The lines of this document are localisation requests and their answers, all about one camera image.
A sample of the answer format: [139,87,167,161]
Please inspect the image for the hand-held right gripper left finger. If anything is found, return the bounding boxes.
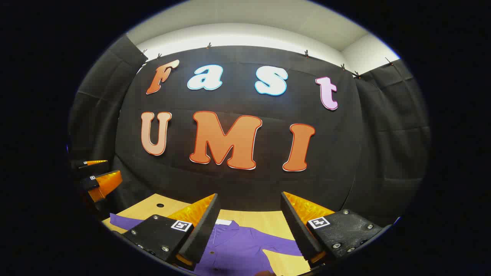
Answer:
[122,193,222,269]

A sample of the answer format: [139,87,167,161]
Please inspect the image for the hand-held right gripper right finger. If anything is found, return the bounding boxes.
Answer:
[280,191,385,267]

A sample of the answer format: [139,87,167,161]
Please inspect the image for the row of small backdrop clips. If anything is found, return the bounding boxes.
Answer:
[140,42,395,79]

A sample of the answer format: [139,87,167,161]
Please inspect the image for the purple button shirt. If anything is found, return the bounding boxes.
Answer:
[109,213,311,276]

